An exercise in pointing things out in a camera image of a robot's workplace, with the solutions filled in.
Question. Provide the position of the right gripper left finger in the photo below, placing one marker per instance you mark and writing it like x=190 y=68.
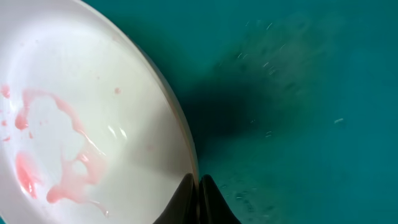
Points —
x=181 y=208

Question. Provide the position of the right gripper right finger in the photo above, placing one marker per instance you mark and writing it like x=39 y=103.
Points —
x=213 y=207

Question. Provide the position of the white plate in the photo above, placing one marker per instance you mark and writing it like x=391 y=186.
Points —
x=91 y=132

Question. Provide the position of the teal plastic tray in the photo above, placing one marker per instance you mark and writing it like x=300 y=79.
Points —
x=292 y=104

